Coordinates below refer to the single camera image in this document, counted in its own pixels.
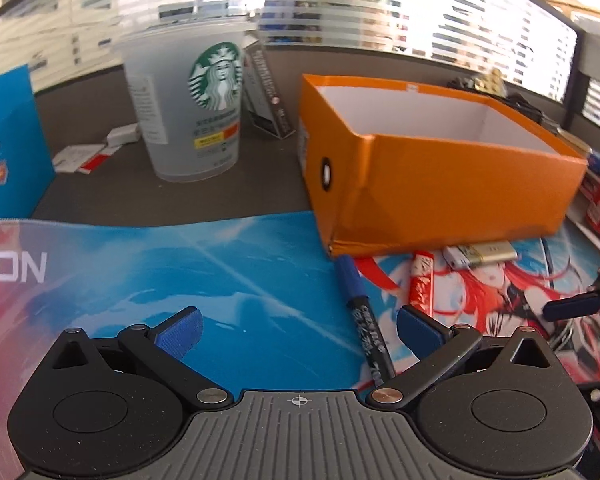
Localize gold and white rectangular device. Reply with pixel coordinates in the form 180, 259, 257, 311
442, 241, 519, 269

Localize white charger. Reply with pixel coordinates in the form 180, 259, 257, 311
105, 124, 141, 146

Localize blue marker pen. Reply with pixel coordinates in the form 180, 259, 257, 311
334, 255, 397, 380

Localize printed mouse mat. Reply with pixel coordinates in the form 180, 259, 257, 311
0, 210, 600, 480

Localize black product box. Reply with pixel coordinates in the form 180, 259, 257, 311
241, 35, 296, 139

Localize red lighter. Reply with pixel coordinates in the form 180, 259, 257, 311
411, 251, 436, 317

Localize beige paper cup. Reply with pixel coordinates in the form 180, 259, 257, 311
556, 127, 592, 156

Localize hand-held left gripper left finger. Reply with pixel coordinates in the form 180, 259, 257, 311
46, 306, 236, 409

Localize orange cardboard box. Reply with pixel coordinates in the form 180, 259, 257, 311
297, 74, 589, 260

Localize translucent cup with green logo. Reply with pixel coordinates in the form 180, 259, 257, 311
111, 15, 249, 184

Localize black wire basket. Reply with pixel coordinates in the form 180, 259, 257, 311
447, 77, 561, 129

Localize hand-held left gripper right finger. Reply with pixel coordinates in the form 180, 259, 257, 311
365, 305, 561, 409

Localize yellow toy brick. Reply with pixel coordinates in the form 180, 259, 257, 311
475, 71, 506, 94

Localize blue paper bag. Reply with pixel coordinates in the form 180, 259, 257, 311
0, 64, 57, 221

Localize white and red card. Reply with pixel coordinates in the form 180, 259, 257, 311
52, 144, 116, 176

